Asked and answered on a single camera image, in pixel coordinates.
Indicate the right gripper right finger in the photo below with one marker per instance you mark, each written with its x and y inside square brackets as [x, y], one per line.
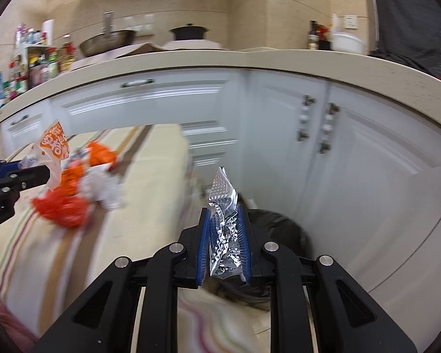
[268, 263]

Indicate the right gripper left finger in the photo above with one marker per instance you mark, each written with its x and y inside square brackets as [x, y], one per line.
[179, 265]

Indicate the clear bag with orange print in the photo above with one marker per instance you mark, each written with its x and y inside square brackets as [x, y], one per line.
[49, 150]

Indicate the silver foil wrapper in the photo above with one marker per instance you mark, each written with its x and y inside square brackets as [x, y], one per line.
[224, 254]

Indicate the large orange plastic bag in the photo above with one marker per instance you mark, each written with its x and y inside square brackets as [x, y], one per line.
[68, 211]

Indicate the clear plastic bag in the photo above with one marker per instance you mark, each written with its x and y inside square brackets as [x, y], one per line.
[99, 185]

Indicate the black trash bin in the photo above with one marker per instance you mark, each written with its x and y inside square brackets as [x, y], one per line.
[281, 229]

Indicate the white kitchen cabinets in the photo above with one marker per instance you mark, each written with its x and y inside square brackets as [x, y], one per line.
[373, 201]

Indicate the striped tablecloth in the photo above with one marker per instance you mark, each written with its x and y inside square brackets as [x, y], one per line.
[45, 267]

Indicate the spice rack with bottles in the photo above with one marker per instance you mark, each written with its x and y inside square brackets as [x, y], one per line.
[37, 59]

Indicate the metal wok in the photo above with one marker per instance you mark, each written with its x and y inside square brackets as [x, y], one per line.
[109, 39]

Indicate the black pot with lid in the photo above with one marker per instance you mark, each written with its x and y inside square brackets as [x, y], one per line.
[189, 32]

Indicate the dark sauce bottle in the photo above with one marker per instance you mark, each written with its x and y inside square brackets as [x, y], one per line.
[313, 36]

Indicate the white bowl on counter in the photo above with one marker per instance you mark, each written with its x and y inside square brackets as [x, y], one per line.
[347, 43]

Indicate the beige countertop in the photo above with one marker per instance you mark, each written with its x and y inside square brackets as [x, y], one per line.
[406, 86]

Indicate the dark cloth at right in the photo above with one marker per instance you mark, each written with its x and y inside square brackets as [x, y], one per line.
[409, 33]

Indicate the drawer handle left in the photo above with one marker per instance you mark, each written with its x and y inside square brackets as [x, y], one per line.
[20, 120]

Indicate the drawer handle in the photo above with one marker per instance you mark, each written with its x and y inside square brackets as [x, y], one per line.
[137, 83]
[20, 120]

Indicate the cabinet door handle left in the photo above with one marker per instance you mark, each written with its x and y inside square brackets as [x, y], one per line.
[303, 132]

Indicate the cabinet door handle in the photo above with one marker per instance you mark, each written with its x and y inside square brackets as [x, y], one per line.
[328, 127]
[303, 132]

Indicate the drawer handle centre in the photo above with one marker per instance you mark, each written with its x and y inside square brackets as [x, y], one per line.
[137, 83]

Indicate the cabinet door handle right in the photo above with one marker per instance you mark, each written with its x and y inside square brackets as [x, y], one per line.
[328, 127]

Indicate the wall power socket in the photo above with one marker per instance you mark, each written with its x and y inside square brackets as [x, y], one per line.
[351, 21]

